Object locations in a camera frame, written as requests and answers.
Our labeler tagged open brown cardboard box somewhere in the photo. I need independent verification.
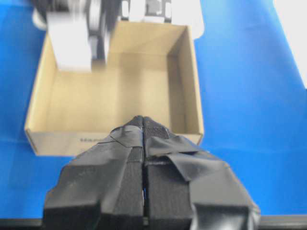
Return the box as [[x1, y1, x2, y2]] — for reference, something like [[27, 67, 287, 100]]
[[24, 21, 204, 156]]

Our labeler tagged blue table cloth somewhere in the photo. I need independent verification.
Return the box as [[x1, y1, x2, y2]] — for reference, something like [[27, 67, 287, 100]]
[[0, 0, 307, 219]]

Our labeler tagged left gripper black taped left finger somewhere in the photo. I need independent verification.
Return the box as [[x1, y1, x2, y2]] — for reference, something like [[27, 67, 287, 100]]
[[42, 116, 144, 230]]

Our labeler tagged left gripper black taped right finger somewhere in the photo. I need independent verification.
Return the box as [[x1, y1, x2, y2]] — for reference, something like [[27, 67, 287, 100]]
[[143, 117, 260, 230]]

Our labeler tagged white plastic tray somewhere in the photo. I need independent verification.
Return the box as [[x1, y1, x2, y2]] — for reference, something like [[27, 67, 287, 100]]
[[31, 0, 204, 39]]

